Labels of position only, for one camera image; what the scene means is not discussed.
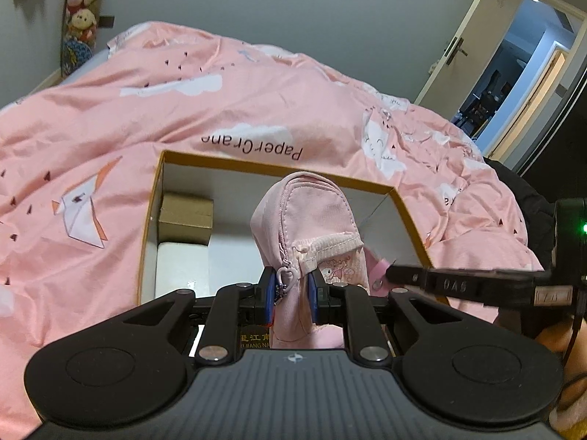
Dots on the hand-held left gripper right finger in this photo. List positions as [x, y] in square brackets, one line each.
[314, 295]

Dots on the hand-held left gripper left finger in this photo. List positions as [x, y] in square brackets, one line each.
[270, 295]

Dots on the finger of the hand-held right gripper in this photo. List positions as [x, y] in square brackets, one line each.
[467, 284]

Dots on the dark packet with yellow print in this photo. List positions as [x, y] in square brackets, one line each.
[250, 338]

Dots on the pink wallet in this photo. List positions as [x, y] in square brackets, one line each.
[378, 272]

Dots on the pink zip bag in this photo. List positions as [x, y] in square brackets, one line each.
[302, 220]

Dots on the white box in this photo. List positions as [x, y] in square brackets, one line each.
[181, 270]

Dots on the brown cardboard box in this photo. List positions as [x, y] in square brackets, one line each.
[185, 217]

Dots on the orange cardboard box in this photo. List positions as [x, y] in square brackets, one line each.
[153, 220]

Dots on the person's right hand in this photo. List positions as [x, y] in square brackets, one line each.
[552, 341]

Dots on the black cloth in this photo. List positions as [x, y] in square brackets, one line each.
[527, 211]

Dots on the black wardrobe door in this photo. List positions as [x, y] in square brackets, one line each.
[564, 114]

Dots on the pink printed blanket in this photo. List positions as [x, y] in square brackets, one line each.
[137, 101]

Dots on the cream door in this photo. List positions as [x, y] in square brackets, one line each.
[472, 32]

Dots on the hanging plush toy organizer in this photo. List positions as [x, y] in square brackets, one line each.
[80, 13]

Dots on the small black wall fixture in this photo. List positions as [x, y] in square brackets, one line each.
[107, 21]

